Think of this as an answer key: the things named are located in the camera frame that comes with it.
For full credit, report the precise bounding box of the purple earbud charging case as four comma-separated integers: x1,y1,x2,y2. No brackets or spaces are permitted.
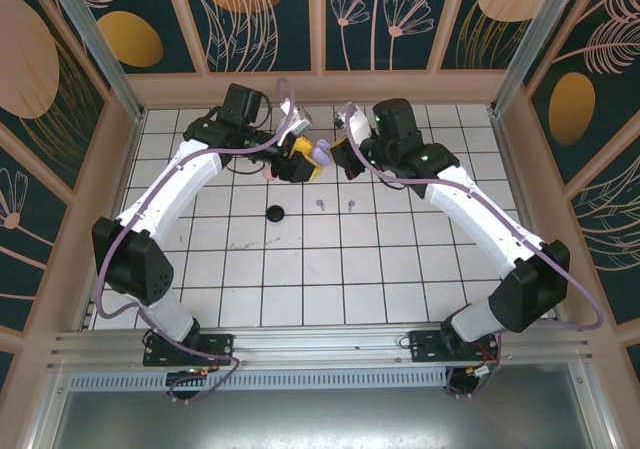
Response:
309,138,333,169

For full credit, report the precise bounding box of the grey metal sheet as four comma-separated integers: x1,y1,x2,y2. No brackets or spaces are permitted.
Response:
49,387,601,449

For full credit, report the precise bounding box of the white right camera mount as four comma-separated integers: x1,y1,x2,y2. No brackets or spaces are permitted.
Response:
343,101,375,141

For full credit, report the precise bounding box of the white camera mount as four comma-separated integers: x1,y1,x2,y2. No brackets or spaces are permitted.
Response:
343,101,375,141
276,99,301,146

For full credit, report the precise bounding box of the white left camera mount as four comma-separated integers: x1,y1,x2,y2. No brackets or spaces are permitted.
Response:
276,99,301,146

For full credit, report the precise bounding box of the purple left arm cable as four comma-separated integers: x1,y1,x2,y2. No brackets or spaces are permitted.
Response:
94,76,301,403

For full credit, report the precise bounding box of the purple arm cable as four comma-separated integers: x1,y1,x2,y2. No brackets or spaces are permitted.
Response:
344,108,604,403
94,76,301,403

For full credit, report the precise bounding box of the aluminium frame post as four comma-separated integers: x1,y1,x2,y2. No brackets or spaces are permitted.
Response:
27,368,69,449
38,0,147,123
569,356,619,449
488,0,587,116

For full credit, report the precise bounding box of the aluminium side rail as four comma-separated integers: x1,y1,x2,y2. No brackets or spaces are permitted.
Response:
487,111,569,323

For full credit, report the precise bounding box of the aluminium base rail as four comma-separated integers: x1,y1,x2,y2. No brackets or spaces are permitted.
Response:
47,320,599,370

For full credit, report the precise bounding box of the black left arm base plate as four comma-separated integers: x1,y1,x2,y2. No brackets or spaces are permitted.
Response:
143,332,236,369

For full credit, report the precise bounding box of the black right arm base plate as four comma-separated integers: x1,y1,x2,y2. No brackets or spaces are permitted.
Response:
408,328,502,364

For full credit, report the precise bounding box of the white slotted cable duct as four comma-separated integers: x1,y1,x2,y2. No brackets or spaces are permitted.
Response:
64,368,454,391

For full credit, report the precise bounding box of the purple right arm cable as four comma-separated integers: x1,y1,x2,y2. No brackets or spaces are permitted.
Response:
344,108,604,403

